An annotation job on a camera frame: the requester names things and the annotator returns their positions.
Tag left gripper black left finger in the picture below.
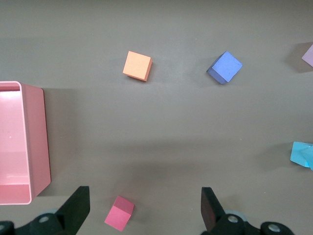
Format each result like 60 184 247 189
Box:
0 185 91 235

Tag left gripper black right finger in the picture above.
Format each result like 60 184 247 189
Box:
200 187 294 235

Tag light blue foam cube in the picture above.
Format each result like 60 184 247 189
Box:
290 141 309 168
304 144 313 171

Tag red foam cube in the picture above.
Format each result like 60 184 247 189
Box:
104 195 135 232

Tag pink plastic bin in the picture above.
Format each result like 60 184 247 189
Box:
0 80 52 206

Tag brown table cover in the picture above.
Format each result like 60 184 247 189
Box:
0 0 313 235

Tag purple foam cube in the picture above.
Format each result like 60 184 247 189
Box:
206 50 244 86

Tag orange foam cube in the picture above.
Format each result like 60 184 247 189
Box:
122 50 153 83

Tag pink foam cube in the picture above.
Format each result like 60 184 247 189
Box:
301 43 313 69

